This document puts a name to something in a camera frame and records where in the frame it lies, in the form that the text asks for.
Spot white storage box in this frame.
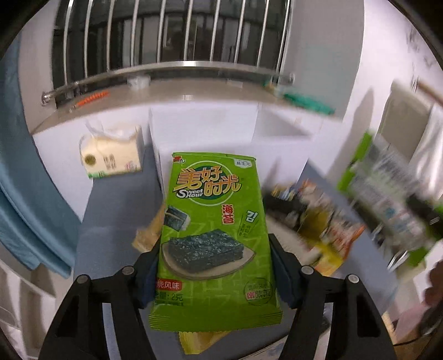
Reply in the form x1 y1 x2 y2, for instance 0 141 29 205
150 103 312 191

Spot colourful snack packet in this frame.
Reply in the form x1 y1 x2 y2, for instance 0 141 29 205
263 179 366 276

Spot person right hand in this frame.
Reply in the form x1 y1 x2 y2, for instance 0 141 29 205
424 260 443 307

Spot tan cracker snack packet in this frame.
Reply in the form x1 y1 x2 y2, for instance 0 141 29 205
132 203 165 253

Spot tissue paper pack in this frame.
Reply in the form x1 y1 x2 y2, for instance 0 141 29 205
79 121 144 179

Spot yellow snack pouch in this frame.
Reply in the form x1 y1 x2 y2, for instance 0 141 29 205
178 331 230 355

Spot green packets on sill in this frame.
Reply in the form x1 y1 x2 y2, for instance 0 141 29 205
263 82 335 115

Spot green seaweed snack packet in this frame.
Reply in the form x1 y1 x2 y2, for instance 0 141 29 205
149 152 282 332

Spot white tape roll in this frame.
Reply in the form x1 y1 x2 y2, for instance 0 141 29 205
127 76 151 91

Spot steel window railing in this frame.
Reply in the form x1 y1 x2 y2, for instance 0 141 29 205
41 0 293 104

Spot orange beaded tool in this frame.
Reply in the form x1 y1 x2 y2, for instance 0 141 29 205
69 90 110 112

